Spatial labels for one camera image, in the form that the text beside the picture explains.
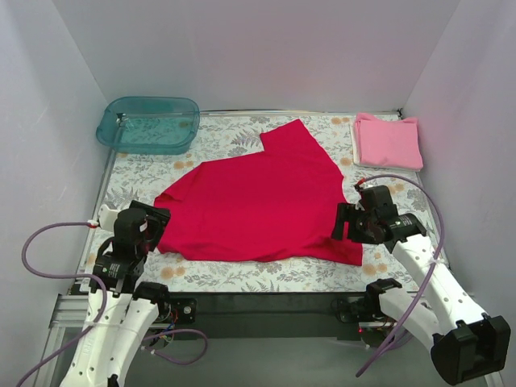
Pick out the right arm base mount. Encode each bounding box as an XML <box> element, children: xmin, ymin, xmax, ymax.
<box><xmin>330</xmin><ymin>297</ymin><xmax>393</xmax><ymax>326</ymax></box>

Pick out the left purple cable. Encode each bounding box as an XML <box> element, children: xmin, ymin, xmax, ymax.
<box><xmin>15</xmin><ymin>220</ymin><xmax>210</xmax><ymax>387</ymax></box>

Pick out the folded pink t shirt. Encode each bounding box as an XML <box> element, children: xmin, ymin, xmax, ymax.
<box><xmin>354</xmin><ymin>113</ymin><xmax>423</xmax><ymax>172</ymax></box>

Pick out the folded white t shirt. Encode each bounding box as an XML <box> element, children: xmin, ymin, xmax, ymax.
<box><xmin>350</xmin><ymin>124</ymin><xmax>372</xmax><ymax>168</ymax></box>

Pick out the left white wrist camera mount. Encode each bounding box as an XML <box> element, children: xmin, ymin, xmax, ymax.
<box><xmin>87</xmin><ymin>204</ymin><xmax>120</xmax><ymax>232</ymax></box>

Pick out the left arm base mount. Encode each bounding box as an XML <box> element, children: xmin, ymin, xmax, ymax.
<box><xmin>156</xmin><ymin>298</ymin><xmax>198</xmax><ymax>325</ymax></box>

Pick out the red t shirt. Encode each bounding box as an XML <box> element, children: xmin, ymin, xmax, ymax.
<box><xmin>154</xmin><ymin>119</ymin><xmax>363</xmax><ymax>266</ymax></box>

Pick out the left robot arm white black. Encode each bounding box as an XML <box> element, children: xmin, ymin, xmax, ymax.
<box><xmin>61</xmin><ymin>201</ymin><xmax>171</xmax><ymax>386</ymax></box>

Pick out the floral patterned table mat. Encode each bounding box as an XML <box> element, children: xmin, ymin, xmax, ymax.
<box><xmin>98</xmin><ymin>110</ymin><xmax>435</xmax><ymax>293</ymax></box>

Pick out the aluminium frame rail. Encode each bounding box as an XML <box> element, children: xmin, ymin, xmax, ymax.
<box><xmin>49</xmin><ymin>294</ymin><xmax>88</xmax><ymax>328</ymax></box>

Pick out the teal transparent plastic bin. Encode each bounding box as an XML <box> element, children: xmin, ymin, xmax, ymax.
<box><xmin>96</xmin><ymin>96</ymin><xmax>200</xmax><ymax>156</ymax></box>

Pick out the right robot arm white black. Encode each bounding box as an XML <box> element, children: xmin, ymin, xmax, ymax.
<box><xmin>331</xmin><ymin>183</ymin><xmax>511</xmax><ymax>385</ymax></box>

